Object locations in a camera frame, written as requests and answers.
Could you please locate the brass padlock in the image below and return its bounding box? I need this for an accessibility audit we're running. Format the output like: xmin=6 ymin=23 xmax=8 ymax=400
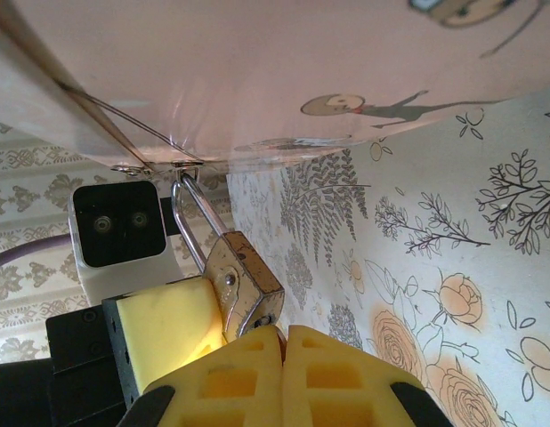
xmin=171 ymin=171 xmax=287 ymax=346

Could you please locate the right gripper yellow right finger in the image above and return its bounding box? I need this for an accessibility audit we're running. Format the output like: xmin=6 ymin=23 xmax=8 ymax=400
xmin=282 ymin=325 xmax=446 ymax=427

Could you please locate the pink tin box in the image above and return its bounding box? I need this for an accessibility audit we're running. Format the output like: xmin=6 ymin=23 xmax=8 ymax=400
xmin=0 ymin=0 xmax=550 ymax=178

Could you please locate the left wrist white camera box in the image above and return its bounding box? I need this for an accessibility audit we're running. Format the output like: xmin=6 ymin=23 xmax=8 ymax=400
xmin=68 ymin=179 xmax=181 ymax=309

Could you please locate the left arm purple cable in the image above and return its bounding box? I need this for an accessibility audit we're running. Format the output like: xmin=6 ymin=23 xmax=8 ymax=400
xmin=0 ymin=234 xmax=76 ymax=273

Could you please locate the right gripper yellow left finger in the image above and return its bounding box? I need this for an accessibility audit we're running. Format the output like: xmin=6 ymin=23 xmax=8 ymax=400
xmin=123 ymin=323 xmax=286 ymax=427

